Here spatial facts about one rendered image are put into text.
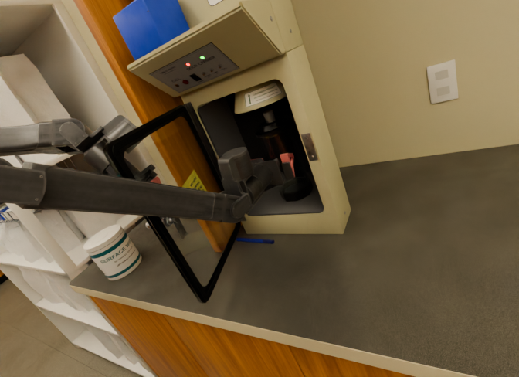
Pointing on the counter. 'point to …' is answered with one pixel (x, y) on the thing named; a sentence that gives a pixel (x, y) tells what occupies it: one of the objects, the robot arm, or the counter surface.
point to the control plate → (169, 73)
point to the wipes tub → (113, 252)
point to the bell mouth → (259, 96)
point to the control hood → (252, 52)
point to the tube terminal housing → (309, 226)
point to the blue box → (150, 22)
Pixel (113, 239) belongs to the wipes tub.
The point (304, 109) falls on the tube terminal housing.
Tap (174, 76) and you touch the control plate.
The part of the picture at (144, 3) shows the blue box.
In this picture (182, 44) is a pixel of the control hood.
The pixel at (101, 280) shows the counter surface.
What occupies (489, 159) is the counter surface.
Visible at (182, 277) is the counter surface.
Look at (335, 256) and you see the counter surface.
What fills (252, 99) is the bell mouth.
